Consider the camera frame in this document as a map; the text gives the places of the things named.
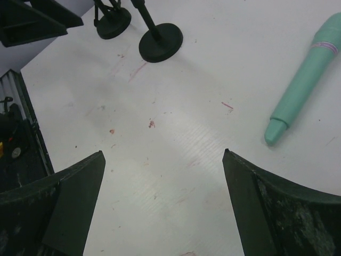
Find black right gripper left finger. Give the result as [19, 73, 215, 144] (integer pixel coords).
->
[1, 151, 105, 255]

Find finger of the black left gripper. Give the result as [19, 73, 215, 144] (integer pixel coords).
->
[1, 11, 67, 47]
[1, 1, 83, 28]

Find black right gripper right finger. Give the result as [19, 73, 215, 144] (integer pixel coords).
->
[222, 149, 340, 255]

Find short black round-base mic stand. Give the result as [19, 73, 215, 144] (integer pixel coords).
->
[132, 0, 183, 63]

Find mint green microphone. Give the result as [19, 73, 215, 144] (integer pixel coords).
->
[264, 13, 340, 146]

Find tall black tripod mic stand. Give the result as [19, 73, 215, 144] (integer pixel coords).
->
[94, 0, 132, 39]

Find black front mounting rail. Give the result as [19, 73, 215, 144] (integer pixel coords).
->
[1, 70, 54, 193]

